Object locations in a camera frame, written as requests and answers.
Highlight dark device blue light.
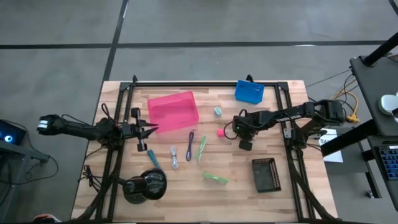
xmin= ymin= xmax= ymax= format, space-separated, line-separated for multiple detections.
xmin=0 ymin=119 xmax=27 ymax=146

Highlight black side desk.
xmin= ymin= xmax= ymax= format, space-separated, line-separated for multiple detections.
xmin=320 ymin=54 xmax=398 ymax=212

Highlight white paper sheet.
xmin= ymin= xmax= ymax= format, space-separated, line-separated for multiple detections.
xmin=318 ymin=128 xmax=345 ymax=164

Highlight black keyboard blue keys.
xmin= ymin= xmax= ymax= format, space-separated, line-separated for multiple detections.
xmin=377 ymin=144 xmax=398 ymax=181

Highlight yellow cable bundle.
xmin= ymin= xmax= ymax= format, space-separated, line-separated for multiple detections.
xmin=328 ymin=90 xmax=361 ymax=124

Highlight white round device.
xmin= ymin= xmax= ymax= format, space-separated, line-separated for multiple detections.
xmin=378 ymin=91 xmax=398 ymax=117

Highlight black floor cable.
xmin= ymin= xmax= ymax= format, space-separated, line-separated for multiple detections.
xmin=0 ymin=136 xmax=60 ymax=187

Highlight black glossy dome lamp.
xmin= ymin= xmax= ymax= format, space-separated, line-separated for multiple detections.
xmin=118 ymin=167 xmax=168 ymax=205

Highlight black aluminium table frame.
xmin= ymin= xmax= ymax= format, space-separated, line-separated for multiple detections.
xmin=93 ymin=74 xmax=340 ymax=223

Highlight pink translucent plastic bin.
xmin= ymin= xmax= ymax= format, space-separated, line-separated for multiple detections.
xmin=147 ymin=90 xmax=200 ymax=134

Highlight purple braided cable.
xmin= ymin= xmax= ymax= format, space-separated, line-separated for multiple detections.
xmin=185 ymin=131 xmax=195 ymax=162

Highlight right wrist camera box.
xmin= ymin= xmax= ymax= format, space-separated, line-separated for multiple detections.
xmin=238 ymin=139 xmax=253 ymax=152

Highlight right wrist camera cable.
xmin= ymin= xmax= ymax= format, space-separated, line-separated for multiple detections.
xmin=223 ymin=108 xmax=248 ymax=141

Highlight black perforated plastic basket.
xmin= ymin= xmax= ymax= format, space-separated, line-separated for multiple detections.
xmin=251 ymin=157 xmax=282 ymax=194

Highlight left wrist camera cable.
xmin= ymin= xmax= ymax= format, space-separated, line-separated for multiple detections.
xmin=100 ymin=102 xmax=116 ymax=123

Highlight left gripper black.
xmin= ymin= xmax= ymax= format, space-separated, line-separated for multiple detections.
xmin=124 ymin=107 xmax=160 ymax=152

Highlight teal braided coiled cable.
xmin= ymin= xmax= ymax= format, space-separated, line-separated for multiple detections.
xmin=147 ymin=149 xmax=162 ymax=170

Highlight blue perforated plastic basket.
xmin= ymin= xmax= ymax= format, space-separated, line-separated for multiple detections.
xmin=234 ymin=80 xmax=265 ymax=105

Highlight grey side stand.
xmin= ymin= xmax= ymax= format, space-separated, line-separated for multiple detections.
xmin=0 ymin=144 xmax=51 ymax=220

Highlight black round pole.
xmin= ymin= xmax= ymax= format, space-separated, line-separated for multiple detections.
xmin=363 ymin=32 xmax=398 ymax=67

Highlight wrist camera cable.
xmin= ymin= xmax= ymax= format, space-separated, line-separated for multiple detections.
xmin=100 ymin=102 xmax=116 ymax=123
xmin=223 ymin=108 xmax=248 ymax=141

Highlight white braided cable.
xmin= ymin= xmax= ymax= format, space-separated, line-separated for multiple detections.
xmin=169 ymin=145 xmax=180 ymax=170

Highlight black cable bundle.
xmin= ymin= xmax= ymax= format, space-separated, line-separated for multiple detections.
xmin=78 ymin=164 xmax=102 ymax=191

